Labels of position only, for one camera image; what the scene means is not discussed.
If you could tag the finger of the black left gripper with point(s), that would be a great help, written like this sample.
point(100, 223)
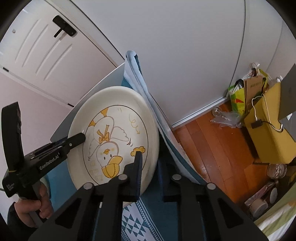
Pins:
point(66, 144)

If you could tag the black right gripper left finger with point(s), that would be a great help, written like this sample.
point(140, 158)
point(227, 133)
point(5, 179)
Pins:
point(122, 188)

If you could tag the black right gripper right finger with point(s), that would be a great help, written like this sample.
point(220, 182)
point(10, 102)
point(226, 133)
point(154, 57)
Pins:
point(182, 191)

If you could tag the white duck cartoon plate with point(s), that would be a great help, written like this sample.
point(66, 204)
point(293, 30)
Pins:
point(117, 124)

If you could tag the person's left hand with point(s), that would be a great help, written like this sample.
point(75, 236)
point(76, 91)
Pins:
point(43, 205)

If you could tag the blue patterned tablecloth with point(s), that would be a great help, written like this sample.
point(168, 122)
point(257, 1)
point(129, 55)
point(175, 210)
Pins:
point(149, 218)

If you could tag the white tape roll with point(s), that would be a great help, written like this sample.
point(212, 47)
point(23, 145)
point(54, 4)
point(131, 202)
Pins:
point(258, 207)

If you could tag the striped green bedsheet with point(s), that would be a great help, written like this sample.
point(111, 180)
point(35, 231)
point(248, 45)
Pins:
point(277, 220)

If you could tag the clear plastic bag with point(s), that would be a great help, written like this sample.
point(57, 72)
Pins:
point(231, 119)

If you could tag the yellow box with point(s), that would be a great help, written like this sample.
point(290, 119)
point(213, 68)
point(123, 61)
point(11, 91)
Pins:
point(262, 123)

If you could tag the white panel door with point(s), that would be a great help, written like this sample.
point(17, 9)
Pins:
point(63, 68)

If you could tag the green shopping bag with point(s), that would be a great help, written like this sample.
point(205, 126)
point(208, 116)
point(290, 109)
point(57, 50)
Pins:
point(237, 97)

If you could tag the grey laptop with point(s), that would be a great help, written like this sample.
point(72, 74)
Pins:
point(286, 114)

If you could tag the brown paper bag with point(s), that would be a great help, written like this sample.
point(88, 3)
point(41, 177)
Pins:
point(253, 84)

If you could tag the black door handle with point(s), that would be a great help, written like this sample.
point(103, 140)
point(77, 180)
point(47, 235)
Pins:
point(64, 26)

